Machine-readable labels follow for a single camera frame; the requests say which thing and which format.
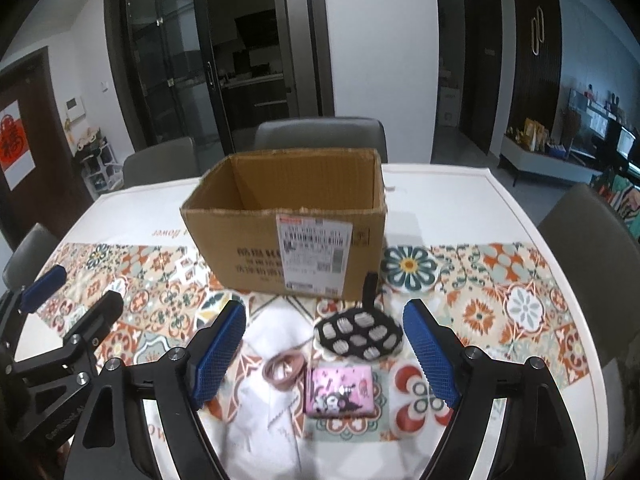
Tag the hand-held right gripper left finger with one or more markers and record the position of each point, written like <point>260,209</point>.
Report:
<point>220,355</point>

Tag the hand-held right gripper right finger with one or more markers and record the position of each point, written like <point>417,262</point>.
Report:
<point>430,355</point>

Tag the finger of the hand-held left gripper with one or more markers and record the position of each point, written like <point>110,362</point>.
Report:
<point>45,287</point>
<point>97,317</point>

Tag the white towel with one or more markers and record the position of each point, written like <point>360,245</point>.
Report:
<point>280,325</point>

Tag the white zigzag-edged cloth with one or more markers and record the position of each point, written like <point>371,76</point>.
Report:
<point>260,425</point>

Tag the brown cardboard box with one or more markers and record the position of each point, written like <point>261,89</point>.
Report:
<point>240,240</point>

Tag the grey dining chair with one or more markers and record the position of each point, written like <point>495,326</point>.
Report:
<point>590,260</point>
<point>30,255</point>
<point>320,132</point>
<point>160,160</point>

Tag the orange patterned round coaster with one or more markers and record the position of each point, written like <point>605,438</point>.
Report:
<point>420,397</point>

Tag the black white patterned pot holder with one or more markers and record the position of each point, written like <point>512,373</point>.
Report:
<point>357,335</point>

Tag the floral round coaster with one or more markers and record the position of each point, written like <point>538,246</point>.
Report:
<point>410,266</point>

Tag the pink tissue packet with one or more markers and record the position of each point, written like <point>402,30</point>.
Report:
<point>340,390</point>

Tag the patterned tablecloth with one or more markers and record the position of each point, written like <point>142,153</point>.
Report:
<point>150,210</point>

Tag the white storage rack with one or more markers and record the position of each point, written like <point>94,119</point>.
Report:
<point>100,165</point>

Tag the brown wooden door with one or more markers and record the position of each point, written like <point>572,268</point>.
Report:
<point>50,150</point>

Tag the red white door poster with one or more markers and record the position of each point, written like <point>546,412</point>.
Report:
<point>15,145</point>

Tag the white intercom panel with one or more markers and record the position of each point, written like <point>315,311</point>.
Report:
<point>76,109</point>

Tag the white tv cabinet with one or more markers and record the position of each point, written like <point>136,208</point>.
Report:
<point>545,162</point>

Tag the yellow packets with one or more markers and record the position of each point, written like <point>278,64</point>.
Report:
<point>535,135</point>

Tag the colourful printed bag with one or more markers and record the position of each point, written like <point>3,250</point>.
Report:
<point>622,200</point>

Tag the white hallway carton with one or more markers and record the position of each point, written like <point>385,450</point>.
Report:
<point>449,107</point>

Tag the glass sliding door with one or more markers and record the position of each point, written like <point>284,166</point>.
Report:
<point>175,50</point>

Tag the television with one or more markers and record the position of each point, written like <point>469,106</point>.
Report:
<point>610,135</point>

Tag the dark hallway door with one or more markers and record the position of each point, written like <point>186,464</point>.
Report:
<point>482,70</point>

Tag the black range hood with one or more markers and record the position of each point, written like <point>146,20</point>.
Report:
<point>255,30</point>

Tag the dark wall panel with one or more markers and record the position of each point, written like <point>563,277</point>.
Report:
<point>520,85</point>

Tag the gold wall ornament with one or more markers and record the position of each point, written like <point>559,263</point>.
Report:
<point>533,30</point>

